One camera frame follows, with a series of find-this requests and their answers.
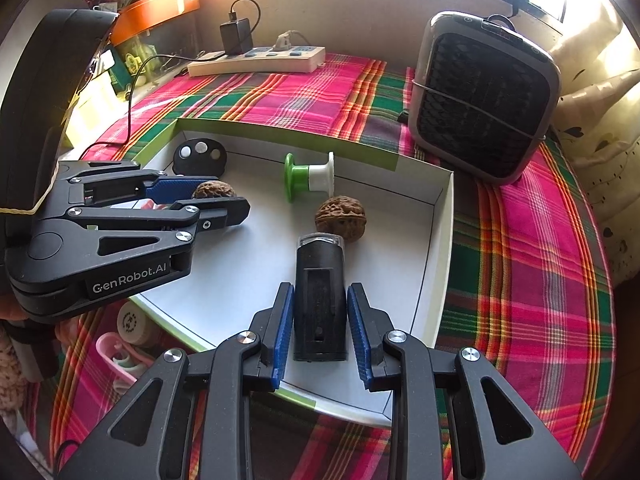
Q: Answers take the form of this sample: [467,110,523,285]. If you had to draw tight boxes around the black charger cable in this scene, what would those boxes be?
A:
[81,0,263,162]

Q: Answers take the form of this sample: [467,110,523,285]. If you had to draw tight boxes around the beige power strip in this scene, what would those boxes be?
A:
[186,46,326,77]

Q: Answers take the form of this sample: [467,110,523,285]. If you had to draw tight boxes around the black oval three-button remote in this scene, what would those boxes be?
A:
[172,138,228,178]

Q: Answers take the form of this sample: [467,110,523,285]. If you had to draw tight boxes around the grey black portable heater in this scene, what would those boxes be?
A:
[407,11,561,185]

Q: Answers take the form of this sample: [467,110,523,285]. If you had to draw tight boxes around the black charger adapter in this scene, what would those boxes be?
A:
[220,11,254,56]

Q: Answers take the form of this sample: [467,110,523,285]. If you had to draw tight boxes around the orange tray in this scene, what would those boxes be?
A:
[111,0,200,46]

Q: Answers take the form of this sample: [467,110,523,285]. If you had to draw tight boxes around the pink cable winder clip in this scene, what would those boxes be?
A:
[96,332,154,386]

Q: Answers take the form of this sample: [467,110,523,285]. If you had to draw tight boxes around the green white spool stopper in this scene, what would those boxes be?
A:
[284,152,335,203]

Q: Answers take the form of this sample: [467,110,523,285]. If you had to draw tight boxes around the black rectangular shaver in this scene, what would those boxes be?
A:
[293,232,347,362]

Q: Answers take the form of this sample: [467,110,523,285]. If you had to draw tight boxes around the plaid pink green cloth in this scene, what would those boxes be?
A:
[22,54,615,479]

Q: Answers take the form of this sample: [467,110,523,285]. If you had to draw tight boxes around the cream round disc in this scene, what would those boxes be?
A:
[116,301,160,348]

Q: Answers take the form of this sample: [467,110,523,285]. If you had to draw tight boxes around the cream heart pattern curtain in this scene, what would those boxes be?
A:
[550,0,639,285]

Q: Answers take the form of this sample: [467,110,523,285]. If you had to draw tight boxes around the small white plug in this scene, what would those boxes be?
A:
[272,30,293,52]

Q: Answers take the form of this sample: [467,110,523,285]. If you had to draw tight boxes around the white shallow box green rim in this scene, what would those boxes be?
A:
[127,117,456,428]

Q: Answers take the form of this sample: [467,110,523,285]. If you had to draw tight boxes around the brown walnut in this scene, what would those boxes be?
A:
[314,195,367,243]
[192,180,236,200]

